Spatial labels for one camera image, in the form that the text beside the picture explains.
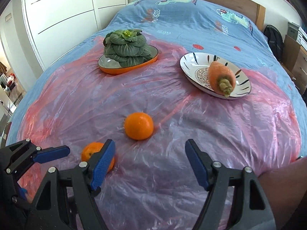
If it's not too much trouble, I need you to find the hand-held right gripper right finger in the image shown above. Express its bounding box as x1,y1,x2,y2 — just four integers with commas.
185,139,276,230

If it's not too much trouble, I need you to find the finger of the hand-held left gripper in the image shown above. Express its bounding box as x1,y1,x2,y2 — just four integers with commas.
0,138,71,173
10,172,33,206

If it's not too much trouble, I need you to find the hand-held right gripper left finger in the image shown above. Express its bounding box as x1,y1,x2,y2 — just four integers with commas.
25,139,116,230

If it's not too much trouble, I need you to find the bumpy orange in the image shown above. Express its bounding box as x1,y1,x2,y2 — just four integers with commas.
81,142,116,173

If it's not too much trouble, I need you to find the small smooth orange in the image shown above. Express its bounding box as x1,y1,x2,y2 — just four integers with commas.
124,112,154,140

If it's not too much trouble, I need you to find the pink plastic sheet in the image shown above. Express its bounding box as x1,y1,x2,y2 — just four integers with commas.
14,32,302,230

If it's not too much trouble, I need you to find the carrot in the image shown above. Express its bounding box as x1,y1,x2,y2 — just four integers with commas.
208,61,237,98

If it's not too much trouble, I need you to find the person's bare leg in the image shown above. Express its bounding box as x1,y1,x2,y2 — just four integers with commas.
257,157,307,230

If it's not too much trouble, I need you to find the white patterned plate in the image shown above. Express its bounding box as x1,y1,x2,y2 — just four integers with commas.
180,52,252,100

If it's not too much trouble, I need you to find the orange oval plate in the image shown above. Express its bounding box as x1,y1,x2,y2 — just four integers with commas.
97,44,159,75

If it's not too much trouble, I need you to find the green bok choy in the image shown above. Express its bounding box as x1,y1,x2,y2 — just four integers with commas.
104,29,151,68

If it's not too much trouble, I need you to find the white wardrobe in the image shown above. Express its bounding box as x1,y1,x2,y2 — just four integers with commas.
21,0,142,70

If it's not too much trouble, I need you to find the blue printed blanket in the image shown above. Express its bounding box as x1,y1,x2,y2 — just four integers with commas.
5,0,303,149

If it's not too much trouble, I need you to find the wooden nightstand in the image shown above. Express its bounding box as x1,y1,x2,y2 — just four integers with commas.
282,34,307,87

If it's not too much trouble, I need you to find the black backpack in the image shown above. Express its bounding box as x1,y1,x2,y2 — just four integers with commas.
263,25,285,62

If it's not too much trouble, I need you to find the grey storage box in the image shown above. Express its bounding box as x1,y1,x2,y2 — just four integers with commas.
287,21,301,38

